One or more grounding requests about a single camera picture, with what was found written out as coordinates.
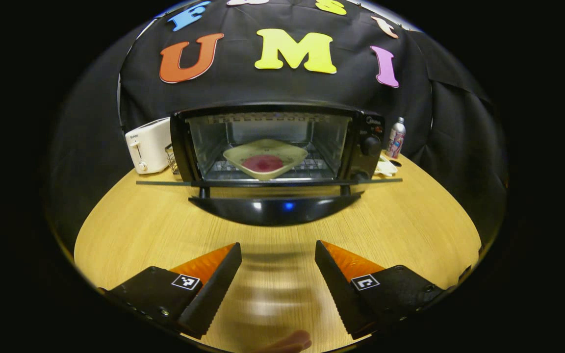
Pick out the cream plate with pink food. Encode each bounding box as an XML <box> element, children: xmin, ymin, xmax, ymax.
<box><xmin>223</xmin><ymin>139</ymin><xmax>308</xmax><ymax>180</ymax></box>

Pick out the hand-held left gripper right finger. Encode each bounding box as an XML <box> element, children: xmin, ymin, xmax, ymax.
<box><xmin>314</xmin><ymin>240</ymin><xmax>447</xmax><ymax>340</ymax></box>

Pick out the black backdrop cloth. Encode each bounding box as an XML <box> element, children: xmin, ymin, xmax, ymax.
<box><xmin>50</xmin><ymin>0</ymin><xmax>509</xmax><ymax>246</ymax></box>

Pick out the white divided snack tray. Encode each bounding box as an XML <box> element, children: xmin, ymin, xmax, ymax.
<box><xmin>373</xmin><ymin>156</ymin><xmax>399</xmax><ymax>178</ymax></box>

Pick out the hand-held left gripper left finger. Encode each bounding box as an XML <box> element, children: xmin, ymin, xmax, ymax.
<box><xmin>100</xmin><ymin>242</ymin><xmax>243</xmax><ymax>340</ymax></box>

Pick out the silver spray bottle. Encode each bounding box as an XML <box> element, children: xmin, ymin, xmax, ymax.
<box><xmin>385</xmin><ymin>117</ymin><xmax>407</xmax><ymax>159</ymax></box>

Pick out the black electric oven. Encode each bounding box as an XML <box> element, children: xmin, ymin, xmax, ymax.
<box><xmin>135</xmin><ymin>101</ymin><xmax>403</xmax><ymax>227</ymax></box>

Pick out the metal wire basket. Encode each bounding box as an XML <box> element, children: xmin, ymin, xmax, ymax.
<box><xmin>165</xmin><ymin>143</ymin><xmax>181</xmax><ymax>176</ymax></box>

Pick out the white toaster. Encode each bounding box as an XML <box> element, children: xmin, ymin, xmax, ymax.
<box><xmin>125</xmin><ymin>118</ymin><xmax>173</xmax><ymax>175</ymax></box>

